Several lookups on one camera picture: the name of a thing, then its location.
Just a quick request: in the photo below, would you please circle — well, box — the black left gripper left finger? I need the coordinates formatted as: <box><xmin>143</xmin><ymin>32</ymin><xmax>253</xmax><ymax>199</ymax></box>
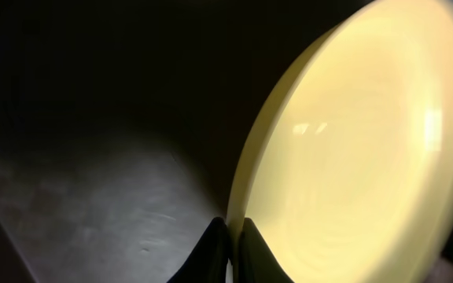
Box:
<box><xmin>168</xmin><ymin>217</ymin><xmax>232</xmax><ymax>283</ymax></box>

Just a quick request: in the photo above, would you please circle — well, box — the yellow plate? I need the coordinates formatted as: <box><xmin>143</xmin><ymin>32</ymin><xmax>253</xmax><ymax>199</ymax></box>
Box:
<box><xmin>226</xmin><ymin>0</ymin><xmax>453</xmax><ymax>282</ymax></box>

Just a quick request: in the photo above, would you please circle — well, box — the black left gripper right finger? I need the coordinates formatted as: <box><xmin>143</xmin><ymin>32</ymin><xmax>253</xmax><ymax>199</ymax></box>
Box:
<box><xmin>238</xmin><ymin>218</ymin><xmax>293</xmax><ymax>283</ymax></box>

